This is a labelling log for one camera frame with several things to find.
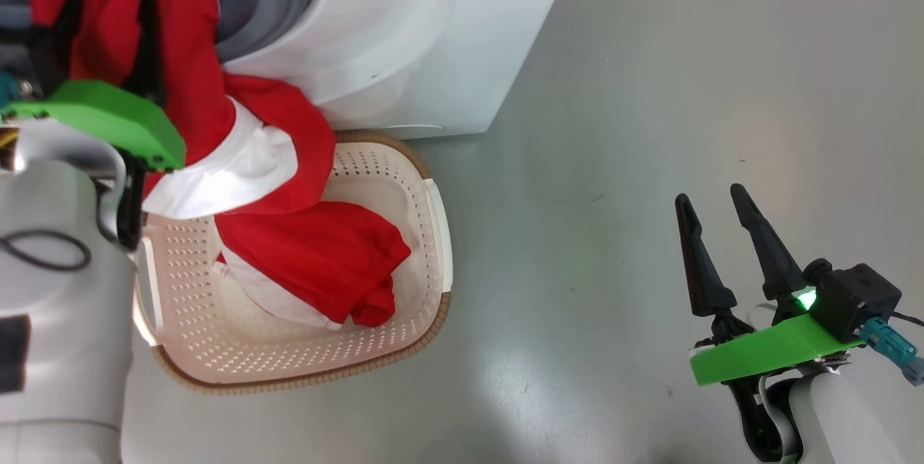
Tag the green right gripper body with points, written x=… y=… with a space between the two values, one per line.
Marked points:
x=765 y=356

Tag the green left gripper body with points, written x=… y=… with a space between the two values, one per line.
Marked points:
x=108 y=114

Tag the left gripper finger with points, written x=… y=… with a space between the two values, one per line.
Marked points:
x=148 y=53
x=61 y=45

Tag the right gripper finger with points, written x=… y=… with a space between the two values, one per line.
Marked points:
x=707 y=276
x=776 y=262

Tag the red and white garment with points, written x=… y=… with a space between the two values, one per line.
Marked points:
x=303 y=255

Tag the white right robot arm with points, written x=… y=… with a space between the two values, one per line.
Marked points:
x=844 y=421

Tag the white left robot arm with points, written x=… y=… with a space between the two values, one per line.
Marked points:
x=58 y=341

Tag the cream basket with brown rim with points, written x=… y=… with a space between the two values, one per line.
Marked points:
x=216 y=348

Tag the white front-load washing machine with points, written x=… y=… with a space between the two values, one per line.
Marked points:
x=433 y=53

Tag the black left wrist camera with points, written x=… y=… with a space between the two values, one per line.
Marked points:
x=18 y=53

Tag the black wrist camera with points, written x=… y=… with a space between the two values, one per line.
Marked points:
x=855 y=298
x=18 y=53

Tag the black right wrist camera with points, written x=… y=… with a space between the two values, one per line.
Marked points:
x=855 y=298

